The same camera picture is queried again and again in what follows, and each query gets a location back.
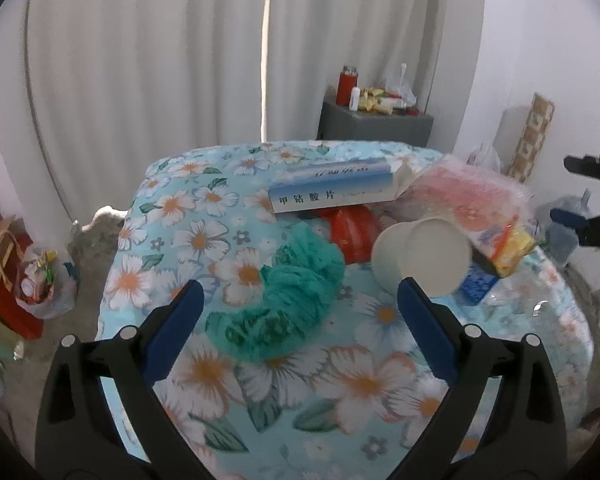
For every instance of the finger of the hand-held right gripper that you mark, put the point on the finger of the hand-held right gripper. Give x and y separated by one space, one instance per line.
570 219
587 165

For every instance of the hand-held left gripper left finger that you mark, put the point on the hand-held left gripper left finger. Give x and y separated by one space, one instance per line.
172 335

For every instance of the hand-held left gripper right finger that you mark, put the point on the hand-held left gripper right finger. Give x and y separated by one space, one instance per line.
425 330

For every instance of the yellow snack packet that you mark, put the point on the yellow snack packet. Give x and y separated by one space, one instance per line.
515 252

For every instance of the blue patterned packet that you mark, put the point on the blue patterned packet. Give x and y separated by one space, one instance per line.
480 285

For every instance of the white paper cup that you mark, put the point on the white paper cup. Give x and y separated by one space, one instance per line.
430 255

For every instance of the pink clear plastic bag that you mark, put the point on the pink clear plastic bag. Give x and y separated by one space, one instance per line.
460 200

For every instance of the red packet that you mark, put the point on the red packet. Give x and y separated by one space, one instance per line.
352 235

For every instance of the teal mesh bath sponge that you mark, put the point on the teal mesh bath sponge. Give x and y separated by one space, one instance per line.
290 290

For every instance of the blue and white medicine box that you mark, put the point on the blue and white medicine box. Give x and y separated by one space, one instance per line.
330 185

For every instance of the tile-patterned roll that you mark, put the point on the tile-patterned roll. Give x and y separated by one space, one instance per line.
530 135

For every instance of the white plastic bag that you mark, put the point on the white plastic bag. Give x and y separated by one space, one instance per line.
485 157

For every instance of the blue floral blanket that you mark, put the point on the blue floral blanket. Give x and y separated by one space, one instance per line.
280 410

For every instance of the cream cloth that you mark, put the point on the cream cloth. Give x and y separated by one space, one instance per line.
102 220

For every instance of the plastic bag of rubbish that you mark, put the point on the plastic bag of rubbish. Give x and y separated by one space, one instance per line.
42 285

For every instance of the red paper bag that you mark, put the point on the red paper bag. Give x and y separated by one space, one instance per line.
17 315

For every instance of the brown paper bag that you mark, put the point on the brown paper bag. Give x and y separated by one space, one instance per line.
2 255

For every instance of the white tube box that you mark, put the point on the white tube box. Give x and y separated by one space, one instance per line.
390 108

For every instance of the grey cabinet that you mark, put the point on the grey cabinet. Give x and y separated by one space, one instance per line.
370 129

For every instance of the small white bottle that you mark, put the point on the small white bottle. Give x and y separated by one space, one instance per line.
355 99

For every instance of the red thermos flask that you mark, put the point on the red thermos flask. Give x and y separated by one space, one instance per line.
346 87

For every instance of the white curtain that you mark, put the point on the white curtain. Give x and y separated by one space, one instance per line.
130 60

